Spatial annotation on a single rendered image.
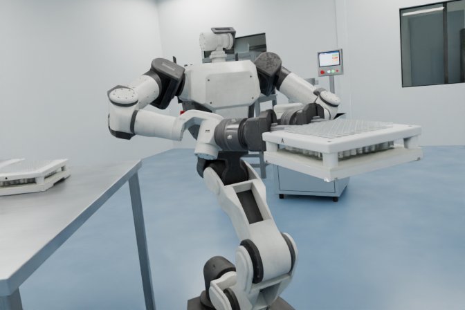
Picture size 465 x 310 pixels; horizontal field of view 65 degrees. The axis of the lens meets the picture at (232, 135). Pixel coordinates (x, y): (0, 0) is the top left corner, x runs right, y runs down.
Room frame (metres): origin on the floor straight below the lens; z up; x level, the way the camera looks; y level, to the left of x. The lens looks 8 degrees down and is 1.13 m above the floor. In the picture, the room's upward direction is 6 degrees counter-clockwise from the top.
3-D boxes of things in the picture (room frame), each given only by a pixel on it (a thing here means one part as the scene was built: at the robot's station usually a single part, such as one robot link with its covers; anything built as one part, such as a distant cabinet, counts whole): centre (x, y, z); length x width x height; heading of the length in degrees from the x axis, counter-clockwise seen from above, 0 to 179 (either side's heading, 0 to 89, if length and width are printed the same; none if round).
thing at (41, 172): (1.39, 0.81, 0.89); 0.25 x 0.24 x 0.02; 2
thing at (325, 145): (0.81, -0.23, 1.00); 0.25 x 0.24 x 0.02; 114
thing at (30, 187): (1.39, 0.81, 0.84); 0.24 x 0.24 x 0.02; 2
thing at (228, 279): (1.40, 0.03, 0.28); 0.21 x 0.20 x 0.13; 24
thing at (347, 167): (0.82, -0.23, 0.96); 0.24 x 0.24 x 0.02; 24
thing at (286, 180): (3.56, -0.75, 0.38); 0.63 x 0.57 x 0.76; 63
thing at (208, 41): (1.38, 0.03, 1.29); 0.10 x 0.07 x 0.09; 114
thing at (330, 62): (3.59, -1.00, 1.07); 0.23 x 0.10 x 0.62; 63
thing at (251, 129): (0.94, -0.05, 1.00); 0.12 x 0.10 x 0.13; 56
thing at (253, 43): (6.74, -0.19, 1.43); 1.32 x 0.01 x 1.11; 63
